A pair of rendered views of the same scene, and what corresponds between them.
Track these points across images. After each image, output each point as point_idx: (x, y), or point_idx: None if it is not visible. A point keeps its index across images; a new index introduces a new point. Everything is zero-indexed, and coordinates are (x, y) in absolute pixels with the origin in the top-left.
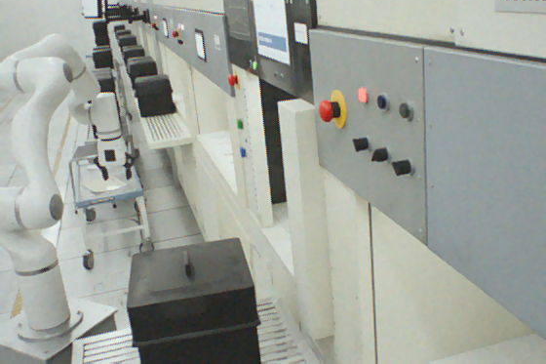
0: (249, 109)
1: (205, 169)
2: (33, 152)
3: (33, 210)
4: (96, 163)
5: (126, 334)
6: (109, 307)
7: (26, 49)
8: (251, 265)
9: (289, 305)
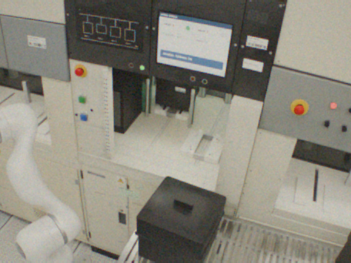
0: (108, 91)
1: None
2: (47, 189)
3: (76, 229)
4: None
5: (123, 262)
6: (83, 257)
7: None
8: (76, 184)
9: None
